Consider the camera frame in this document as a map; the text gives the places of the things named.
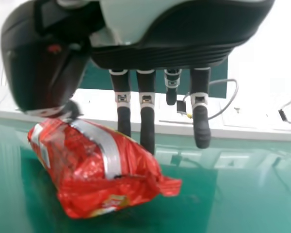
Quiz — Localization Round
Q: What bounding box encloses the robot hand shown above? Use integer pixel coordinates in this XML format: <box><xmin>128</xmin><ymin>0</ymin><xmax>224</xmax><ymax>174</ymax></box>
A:
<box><xmin>0</xmin><ymin>0</ymin><xmax>276</xmax><ymax>156</ymax></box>

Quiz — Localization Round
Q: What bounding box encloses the red biscuit packet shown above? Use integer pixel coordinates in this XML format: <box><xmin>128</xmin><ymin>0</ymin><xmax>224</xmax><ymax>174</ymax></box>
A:
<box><xmin>28</xmin><ymin>118</ymin><xmax>182</xmax><ymax>219</ymax></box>

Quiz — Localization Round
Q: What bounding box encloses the small black plug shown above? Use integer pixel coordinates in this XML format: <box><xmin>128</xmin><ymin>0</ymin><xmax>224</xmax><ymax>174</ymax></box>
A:
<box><xmin>176</xmin><ymin>100</ymin><xmax>187</xmax><ymax>114</ymax></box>

